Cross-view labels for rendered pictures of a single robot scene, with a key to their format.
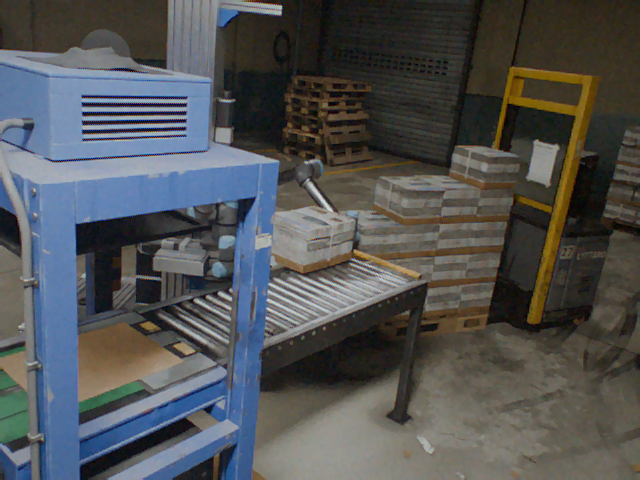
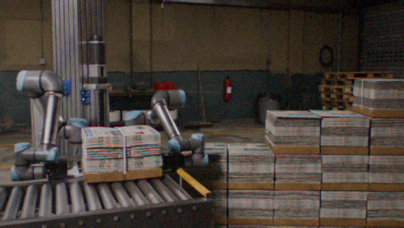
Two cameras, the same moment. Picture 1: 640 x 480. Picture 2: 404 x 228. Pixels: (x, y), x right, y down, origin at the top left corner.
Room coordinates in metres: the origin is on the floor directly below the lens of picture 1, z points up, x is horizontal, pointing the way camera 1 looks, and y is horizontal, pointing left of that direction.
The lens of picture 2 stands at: (1.42, -1.34, 1.35)
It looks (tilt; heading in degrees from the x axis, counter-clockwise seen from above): 6 degrees down; 30
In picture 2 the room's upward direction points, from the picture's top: straight up
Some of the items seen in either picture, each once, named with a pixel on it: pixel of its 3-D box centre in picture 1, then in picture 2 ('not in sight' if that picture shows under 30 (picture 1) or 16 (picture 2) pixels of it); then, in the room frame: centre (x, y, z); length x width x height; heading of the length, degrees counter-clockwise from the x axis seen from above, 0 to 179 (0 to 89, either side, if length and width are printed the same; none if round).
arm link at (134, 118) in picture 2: not in sight; (134, 120); (3.61, 0.50, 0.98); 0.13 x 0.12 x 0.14; 151
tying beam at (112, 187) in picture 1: (80, 152); not in sight; (1.73, 0.72, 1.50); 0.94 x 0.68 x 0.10; 51
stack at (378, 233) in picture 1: (380, 275); (269, 208); (3.89, -0.43, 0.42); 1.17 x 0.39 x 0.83; 118
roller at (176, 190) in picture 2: (374, 272); (175, 189); (2.96, -0.29, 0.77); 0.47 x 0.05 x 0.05; 51
